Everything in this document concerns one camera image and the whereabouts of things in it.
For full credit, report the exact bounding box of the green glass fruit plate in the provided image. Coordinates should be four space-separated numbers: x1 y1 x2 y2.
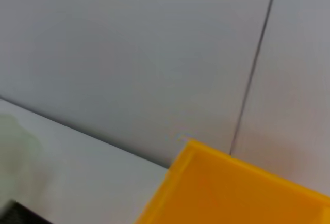
0 113 43 186

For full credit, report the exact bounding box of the black mesh pen holder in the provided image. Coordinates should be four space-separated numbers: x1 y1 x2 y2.
0 199 54 224

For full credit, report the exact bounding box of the yellow plastic bin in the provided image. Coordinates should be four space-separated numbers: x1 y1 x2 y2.
134 138 330 224

